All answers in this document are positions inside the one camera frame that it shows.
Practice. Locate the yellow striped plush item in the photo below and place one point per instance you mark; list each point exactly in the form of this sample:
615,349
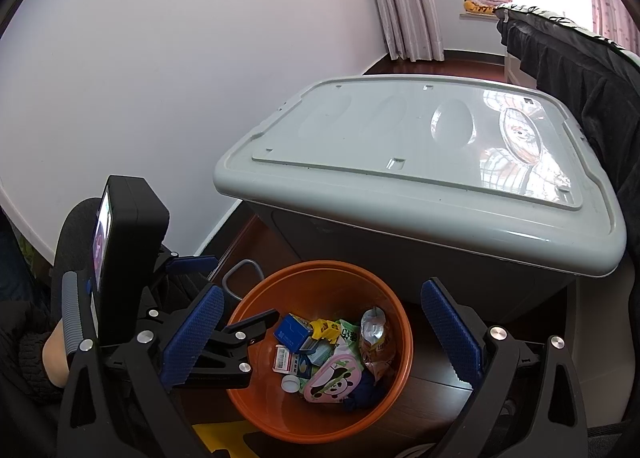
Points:
480,8

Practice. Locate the blue cookie box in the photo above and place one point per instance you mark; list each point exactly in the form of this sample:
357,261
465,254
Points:
290,330

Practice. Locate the person's left forearm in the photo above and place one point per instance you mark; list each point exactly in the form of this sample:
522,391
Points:
52,363

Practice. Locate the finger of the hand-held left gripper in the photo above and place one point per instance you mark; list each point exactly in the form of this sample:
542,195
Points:
192,263
235,335

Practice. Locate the bed with black skirt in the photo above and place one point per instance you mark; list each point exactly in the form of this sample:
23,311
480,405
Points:
575,63

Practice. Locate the yellow plastic object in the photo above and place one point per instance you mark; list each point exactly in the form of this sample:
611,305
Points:
215,438

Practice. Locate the yellow snack bag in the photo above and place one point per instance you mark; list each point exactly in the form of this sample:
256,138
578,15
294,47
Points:
374,333

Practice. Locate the white bottle cap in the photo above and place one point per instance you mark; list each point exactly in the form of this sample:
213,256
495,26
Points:
290,384

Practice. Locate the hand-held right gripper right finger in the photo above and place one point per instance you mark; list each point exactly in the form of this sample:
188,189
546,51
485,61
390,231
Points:
450,333

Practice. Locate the yellow plastic toy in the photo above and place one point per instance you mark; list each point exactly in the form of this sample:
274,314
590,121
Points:
325,330

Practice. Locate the green and pink packet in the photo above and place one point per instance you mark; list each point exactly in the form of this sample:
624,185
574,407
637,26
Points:
332,380

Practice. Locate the grey plastic storage box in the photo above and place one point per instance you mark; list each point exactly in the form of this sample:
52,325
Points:
375,138

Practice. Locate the orange plastic bin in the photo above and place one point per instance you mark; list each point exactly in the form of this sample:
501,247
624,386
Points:
260,413

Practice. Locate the blue and white carton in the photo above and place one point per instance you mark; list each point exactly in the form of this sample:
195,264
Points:
295,365

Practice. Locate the blue cloth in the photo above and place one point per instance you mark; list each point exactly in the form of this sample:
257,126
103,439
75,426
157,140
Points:
370,390

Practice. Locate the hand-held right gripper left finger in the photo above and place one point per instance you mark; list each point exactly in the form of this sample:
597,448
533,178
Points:
195,338

